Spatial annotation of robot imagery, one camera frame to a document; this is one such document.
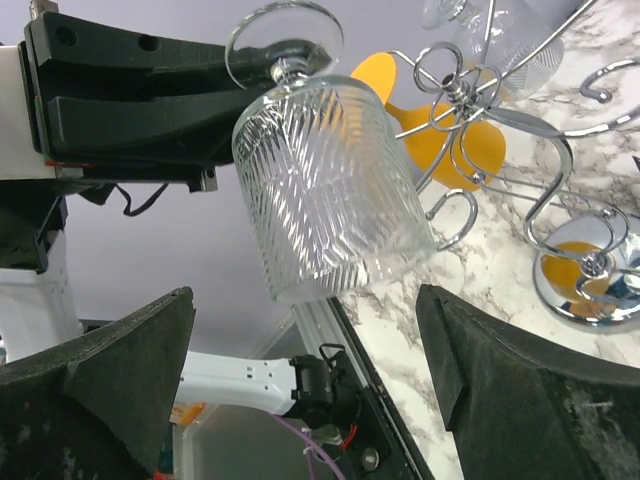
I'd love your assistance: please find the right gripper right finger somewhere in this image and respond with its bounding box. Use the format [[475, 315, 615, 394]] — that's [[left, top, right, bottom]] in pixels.
[[416, 285, 639, 479]]

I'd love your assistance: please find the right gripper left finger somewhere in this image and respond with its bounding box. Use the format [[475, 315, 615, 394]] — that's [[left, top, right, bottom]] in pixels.
[[1, 287, 195, 479]]

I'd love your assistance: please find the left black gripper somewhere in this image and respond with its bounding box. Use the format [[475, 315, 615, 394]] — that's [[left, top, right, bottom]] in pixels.
[[1, 11, 250, 192]]

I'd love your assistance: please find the chrome glass rack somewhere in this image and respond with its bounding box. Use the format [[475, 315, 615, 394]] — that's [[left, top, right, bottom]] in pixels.
[[389, 0, 640, 327]]

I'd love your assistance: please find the ribbed clear glass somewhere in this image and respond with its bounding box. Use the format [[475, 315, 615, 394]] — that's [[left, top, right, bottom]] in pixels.
[[225, 1, 436, 305]]

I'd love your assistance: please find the yellow plastic wine glass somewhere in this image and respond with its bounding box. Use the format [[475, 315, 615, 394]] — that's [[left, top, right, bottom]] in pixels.
[[351, 52, 507, 191]]

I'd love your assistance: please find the clear wine glass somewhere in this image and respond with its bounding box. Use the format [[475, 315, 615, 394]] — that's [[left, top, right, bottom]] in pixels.
[[422, 0, 564, 102]]

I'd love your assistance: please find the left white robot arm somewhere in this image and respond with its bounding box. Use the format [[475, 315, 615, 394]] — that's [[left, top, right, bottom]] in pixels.
[[1, 10, 272, 442]]

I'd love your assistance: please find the black mounting rail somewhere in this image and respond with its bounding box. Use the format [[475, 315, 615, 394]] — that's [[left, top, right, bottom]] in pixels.
[[319, 298, 434, 479]]

